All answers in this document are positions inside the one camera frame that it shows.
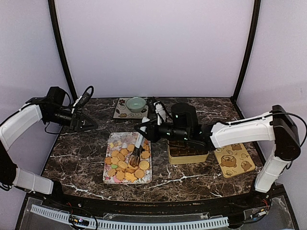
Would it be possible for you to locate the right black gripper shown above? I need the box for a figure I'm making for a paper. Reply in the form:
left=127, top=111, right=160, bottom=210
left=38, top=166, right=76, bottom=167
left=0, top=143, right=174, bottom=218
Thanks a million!
left=134, top=117, right=190, bottom=144

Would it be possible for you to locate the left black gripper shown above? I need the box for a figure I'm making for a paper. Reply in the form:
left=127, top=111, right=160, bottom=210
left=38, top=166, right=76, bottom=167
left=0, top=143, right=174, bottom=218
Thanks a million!
left=44, top=107, right=98, bottom=132

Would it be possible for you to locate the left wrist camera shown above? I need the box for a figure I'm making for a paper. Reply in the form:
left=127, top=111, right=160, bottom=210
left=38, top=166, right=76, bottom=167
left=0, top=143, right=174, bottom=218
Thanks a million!
left=71, top=93, right=90, bottom=114

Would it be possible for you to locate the floral cookie tray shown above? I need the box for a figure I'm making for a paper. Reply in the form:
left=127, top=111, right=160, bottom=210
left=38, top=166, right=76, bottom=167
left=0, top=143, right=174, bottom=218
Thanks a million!
left=103, top=132, right=153, bottom=184

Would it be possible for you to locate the pink flower cookie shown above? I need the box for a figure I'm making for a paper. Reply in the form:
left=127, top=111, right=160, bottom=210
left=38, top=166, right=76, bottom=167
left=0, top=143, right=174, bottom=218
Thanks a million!
left=113, top=176, right=121, bottom=183

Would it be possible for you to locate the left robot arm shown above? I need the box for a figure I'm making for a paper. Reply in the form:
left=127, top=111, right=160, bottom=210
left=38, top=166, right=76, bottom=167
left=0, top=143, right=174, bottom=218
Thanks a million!
left=0, top=86, right=98, bottom=209

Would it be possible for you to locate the right black frame post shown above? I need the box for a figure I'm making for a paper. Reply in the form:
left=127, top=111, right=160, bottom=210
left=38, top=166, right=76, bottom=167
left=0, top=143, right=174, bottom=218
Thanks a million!
left=231, top=0, right=261, bottom=103

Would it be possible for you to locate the round patterned biscuit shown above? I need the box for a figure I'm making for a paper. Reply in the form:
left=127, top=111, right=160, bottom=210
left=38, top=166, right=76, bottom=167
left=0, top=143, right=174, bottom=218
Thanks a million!
left=129, top=157, right=140, bottom=168

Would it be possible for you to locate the white slotted cable duct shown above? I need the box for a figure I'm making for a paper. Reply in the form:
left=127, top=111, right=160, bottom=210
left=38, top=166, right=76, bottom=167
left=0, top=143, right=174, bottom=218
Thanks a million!
left=30, top=205, right=229, bottom=230

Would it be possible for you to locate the bear printed tin lid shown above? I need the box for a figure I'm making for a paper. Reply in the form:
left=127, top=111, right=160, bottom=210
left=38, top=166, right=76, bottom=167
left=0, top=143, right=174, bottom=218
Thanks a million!
left=214, top=143, right=256, bottom=178

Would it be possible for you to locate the gold cookie tin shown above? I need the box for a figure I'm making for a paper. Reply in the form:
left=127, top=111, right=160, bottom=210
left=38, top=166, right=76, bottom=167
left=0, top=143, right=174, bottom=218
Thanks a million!
left=167, top=140, right=209, bottom=164

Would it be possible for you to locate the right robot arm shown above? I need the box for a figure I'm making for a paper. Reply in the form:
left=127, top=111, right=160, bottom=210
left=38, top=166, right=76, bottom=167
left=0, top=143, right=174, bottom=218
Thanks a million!
left=134, top=102, right=303, bottom=208

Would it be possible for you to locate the left black frame post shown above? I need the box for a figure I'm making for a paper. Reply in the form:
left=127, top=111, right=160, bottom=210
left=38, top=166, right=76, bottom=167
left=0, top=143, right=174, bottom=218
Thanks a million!
left=47, top=0, right=77, bottom=100

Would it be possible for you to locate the green ceramic bowl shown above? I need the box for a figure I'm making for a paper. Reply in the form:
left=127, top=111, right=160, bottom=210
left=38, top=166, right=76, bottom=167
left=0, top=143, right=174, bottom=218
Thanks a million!
left=126, top=97, right=146, bottom=113

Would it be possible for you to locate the square floral plate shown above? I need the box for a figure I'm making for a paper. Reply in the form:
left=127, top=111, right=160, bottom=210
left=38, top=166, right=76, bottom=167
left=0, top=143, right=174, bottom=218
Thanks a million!
left=113, top=97, right=149, bottom=119

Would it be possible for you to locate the black frame post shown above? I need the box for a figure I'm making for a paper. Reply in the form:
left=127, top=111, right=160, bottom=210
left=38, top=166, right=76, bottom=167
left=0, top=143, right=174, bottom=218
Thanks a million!
left=231, top=0, right=261, bottom=103
left=47, top=0, right=77, bottom=100

